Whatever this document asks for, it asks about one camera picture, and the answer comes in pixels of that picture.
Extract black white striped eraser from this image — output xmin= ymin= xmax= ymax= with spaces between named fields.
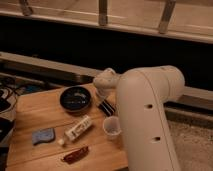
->
xmin=98 ymin=100 xmax=115 ymax=117

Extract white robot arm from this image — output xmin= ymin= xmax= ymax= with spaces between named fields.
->
xmin=93 ymin=66 xmax=185 ymax=171

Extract black round bowl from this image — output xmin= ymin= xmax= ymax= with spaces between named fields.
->
xmin=60 ymin=86 xmax=91 ymax=113

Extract white tube with cap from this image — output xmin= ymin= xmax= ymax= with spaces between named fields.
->
xmin=58 ymin=115 xmax=93 ymax=146

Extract blue sponge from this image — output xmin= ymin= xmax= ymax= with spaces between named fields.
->
xmin=32 ymin=128 xmax=55 ymax=145

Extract red brown snack wrapper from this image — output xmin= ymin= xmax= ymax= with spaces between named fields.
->
xmin=61 ymin=146 xmax=89 ymax=164

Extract black cables and devices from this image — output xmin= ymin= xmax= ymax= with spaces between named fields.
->
xmin=0 ymin=75 xmax=43 ymax=143

